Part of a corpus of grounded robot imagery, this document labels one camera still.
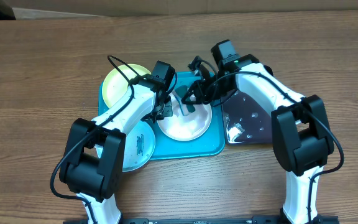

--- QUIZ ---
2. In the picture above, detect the green scrubbing sponge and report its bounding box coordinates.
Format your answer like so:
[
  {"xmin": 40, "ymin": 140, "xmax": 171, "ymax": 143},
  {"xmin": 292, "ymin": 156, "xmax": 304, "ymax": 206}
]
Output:
[{"xmin": 174, "ymin": 85, "xmax": 195, "ymax": 116}]

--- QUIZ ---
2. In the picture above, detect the white plate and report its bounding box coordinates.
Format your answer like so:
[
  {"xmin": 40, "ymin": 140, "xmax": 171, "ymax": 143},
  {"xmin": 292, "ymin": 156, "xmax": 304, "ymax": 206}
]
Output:
[{"xmin": 157, "ymin": 90, "xmax": 212, "ymax": 141}]

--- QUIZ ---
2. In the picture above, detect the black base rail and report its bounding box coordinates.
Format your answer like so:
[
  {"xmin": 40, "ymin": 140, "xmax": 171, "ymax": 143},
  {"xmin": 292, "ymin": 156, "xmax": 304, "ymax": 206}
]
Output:
[{"xmin": 63, "ymin": 215, "xmax": 340, "ymax": 224}]

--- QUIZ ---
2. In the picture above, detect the black plastic tray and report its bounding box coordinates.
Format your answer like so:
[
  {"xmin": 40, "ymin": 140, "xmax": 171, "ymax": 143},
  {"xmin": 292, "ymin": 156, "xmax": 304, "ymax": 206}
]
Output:
[{"xmin": 220, "ymin": 89, "xmax": 272, "ymax": 145}]

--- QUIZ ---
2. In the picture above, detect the teal plastic tray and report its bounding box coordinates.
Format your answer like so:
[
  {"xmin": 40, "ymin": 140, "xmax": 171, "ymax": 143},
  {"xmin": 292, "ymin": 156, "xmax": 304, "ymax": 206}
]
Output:
[{"xmin": 98, "ymin": 70, "xmax": 226, "ymax": 161}]

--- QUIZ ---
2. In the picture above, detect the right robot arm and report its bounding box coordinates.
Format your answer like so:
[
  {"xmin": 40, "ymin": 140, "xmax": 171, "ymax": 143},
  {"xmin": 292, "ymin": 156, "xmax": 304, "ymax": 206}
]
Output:
[{"xmin": 181, "ymin": 40, "xmax": 339, "ymax": 223}]

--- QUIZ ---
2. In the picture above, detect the light blue plate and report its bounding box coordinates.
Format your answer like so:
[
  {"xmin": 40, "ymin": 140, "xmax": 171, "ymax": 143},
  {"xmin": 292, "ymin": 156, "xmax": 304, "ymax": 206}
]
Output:
[{"xmin": 94, "ymin": 119, "xmax": 157, "ymax": 172}]

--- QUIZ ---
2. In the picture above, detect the cardboard backdrop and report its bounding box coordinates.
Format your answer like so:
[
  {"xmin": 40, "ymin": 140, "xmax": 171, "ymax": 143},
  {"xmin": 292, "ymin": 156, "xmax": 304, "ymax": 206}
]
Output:
[{"xmin": 6, "ymin": 0, "xmax": 358, "ymax": 16}]

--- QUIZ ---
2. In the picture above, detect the yellow-rimmed plate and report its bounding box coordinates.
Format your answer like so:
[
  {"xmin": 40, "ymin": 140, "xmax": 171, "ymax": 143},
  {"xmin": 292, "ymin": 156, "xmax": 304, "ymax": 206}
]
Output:
[{"xmin": 101, "ymin": 63, "xmax": 150, "ymax": 108}]

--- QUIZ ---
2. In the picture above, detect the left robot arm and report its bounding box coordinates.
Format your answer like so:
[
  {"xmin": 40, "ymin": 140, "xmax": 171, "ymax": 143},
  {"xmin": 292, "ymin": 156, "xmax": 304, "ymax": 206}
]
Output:
[{"xmin": 50, "ymin": 61, "xmax": 177, "ymax": 223}]

